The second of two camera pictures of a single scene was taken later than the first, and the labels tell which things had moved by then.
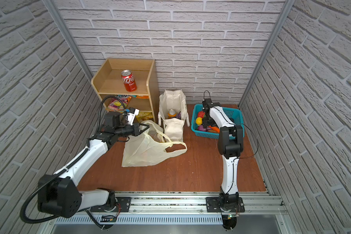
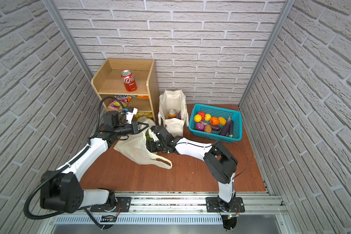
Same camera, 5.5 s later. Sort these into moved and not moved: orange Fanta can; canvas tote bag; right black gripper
Moved: right black gripper
Not moved: canvas tote bag; orange Fanta can
